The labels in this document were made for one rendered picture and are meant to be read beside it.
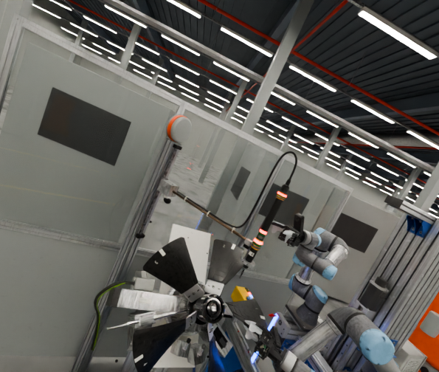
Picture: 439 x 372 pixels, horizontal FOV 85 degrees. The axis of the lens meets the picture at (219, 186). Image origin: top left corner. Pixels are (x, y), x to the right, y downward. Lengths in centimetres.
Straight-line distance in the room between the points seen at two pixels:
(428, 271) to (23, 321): 248
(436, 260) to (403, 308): 33
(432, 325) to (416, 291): 301
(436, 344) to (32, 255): 484
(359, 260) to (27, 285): 531
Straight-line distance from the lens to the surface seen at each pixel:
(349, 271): 578
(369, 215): 550
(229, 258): 132
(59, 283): 198
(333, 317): 135
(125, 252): 164
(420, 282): 183
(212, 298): 120
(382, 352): 129
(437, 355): 496
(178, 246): 114
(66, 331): 223
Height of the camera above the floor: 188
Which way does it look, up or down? 8 degrees down
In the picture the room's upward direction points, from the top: 25 degrees clockwise
